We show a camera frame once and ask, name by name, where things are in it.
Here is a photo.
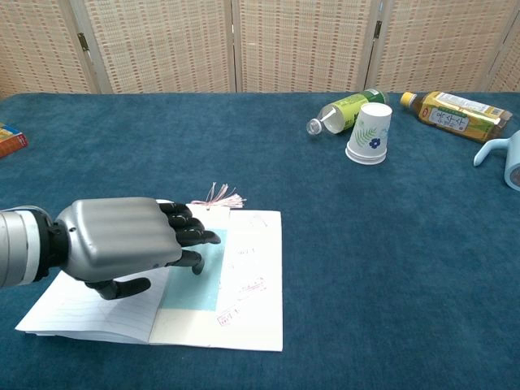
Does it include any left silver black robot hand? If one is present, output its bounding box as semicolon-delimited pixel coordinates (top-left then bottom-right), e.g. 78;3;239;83
38;197;223;301

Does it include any blue bookmark with pink tassel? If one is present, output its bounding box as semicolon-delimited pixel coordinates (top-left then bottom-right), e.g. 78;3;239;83
158;182;248;313

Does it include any white notebook with orange spine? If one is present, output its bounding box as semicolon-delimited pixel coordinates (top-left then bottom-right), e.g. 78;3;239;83
15;198;284;353

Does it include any colourful orange cardboard box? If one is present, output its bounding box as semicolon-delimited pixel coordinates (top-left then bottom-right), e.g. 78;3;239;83
0;121;29;158

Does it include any woven bamboo folding screen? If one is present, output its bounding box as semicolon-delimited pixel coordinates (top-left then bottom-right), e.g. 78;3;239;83
0;0;520;95

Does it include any teal table cloth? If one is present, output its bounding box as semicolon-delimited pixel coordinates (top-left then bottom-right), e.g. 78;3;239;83
0;91;520;390

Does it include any green label plastic bottle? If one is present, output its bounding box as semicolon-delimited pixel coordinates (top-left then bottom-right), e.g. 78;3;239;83
305;88;390;137

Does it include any floral white paper cup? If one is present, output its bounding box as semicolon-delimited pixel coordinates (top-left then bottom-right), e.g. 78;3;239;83
344;102;393;166

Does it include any yellow label tea bottle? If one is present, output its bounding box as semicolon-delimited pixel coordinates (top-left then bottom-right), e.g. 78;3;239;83
400;90;514;145

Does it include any light blue plastic mug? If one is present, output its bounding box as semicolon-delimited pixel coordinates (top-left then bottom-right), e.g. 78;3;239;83
473;129;520;190

